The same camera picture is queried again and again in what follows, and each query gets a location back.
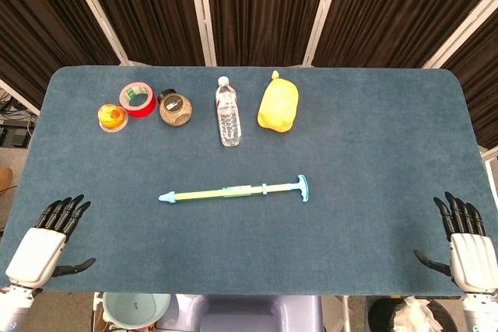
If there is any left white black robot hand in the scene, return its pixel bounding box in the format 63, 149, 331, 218
5, 194, 97, 289

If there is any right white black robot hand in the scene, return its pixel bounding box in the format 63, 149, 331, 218
413, 190, 498, 296

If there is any blue yellow toy syringe pump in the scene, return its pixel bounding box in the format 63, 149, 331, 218
174, 174, 310, 203

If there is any purple robot base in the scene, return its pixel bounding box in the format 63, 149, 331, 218
157, 293, 324, 332

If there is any white crumpled paper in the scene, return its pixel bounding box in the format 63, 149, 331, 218
391, 295, 436, 332

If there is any black trash bin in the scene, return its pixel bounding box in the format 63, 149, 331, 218
365, 296, 458, 332

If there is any pale green plastic bucket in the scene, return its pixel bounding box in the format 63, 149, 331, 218
101, 292, 172, 330

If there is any black equipment box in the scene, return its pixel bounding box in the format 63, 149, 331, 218
0, 124, 29, 149

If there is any yellow orange toy clear cup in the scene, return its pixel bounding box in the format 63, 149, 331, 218
96, 103, 129, 134

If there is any brown fabric partition panel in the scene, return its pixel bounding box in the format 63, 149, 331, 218
188, 0, 345, 68
423, 0, 498, 151
305, 0, 498, 69
64, 0, 213, 67
0, 0, 121, 110

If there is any red tape roll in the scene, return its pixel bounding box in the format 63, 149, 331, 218
118, 81, 158, 118

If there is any round cork-pattern jar black lid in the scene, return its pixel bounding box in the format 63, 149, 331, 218
157, 89, 193, 128

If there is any blue felt table cover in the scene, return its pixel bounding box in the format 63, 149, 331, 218
0, 65, 498, 296

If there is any clear plastic water bottle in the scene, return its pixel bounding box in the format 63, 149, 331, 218
215, 75, 243, 148

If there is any yellow cloth pouch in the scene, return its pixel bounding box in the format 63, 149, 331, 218
256, 70, 300, 134

